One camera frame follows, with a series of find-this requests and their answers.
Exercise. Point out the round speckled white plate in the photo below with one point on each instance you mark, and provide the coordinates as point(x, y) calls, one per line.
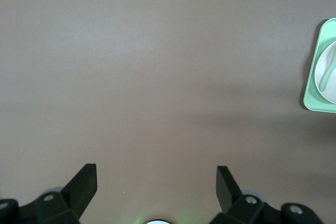
point(325, 58)

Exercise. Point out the mint green plastic spoon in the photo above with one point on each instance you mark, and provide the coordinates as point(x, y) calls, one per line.
point(325, 79)

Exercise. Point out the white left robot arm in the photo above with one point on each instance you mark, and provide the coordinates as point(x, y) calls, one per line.
point(158, 222)

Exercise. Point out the mint green rectangular tray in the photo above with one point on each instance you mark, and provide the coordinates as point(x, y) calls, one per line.
point(312, 98)

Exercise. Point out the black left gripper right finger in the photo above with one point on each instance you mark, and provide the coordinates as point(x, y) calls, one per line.
point(231, 200)

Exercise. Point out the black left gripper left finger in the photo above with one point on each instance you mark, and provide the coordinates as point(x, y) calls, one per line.
point(76, 197)

